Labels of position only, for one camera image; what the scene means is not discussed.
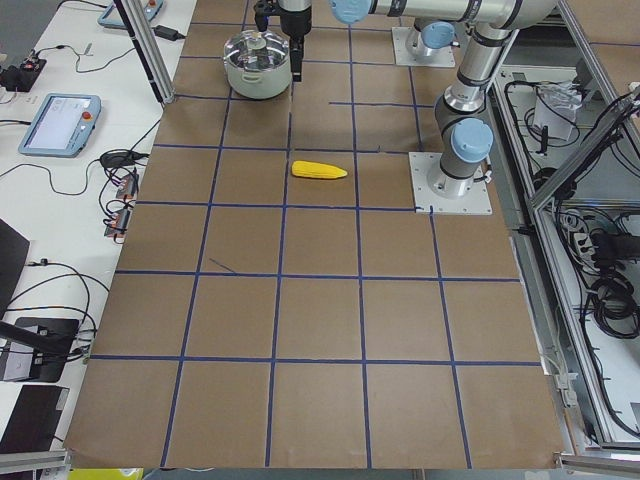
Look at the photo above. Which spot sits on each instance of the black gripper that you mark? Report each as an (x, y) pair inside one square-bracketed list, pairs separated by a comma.
[(294, 21)]

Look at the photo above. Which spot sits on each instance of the glass pot lid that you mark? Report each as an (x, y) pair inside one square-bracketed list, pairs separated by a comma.
[(255, 51)]

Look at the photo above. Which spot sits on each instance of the pale green cooking pot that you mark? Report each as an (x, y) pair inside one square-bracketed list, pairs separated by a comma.
[(259, 85)]

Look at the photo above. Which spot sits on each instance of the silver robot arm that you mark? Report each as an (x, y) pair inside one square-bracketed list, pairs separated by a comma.
[(467, 141), (431, 36)]

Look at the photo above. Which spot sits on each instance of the black power adapter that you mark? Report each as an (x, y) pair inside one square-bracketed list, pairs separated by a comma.
[(168, 33)]

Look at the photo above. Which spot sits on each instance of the small usb hub board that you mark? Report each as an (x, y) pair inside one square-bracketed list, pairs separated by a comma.
[(128, 187)]

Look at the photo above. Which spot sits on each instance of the near blue teach pendant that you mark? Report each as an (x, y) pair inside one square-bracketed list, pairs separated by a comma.
[(62, 125)]

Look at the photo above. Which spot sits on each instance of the brown paper table cover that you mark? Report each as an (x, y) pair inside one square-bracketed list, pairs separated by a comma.
[(258, 319)]

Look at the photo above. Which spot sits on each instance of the white paper bag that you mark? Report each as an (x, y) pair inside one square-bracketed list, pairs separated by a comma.
[(556, 109)]

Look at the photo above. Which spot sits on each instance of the black electronics board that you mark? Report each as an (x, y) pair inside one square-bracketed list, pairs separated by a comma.
[(22, 78)]

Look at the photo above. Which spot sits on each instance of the black monitor stand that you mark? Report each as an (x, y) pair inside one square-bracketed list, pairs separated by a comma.
[(37, 348)]

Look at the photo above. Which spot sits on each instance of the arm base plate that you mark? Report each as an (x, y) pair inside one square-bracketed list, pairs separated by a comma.
[(436, 193), (404, 55)]

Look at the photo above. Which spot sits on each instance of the aluminium frame post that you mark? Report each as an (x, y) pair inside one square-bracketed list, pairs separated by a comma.
[(144, 42)]

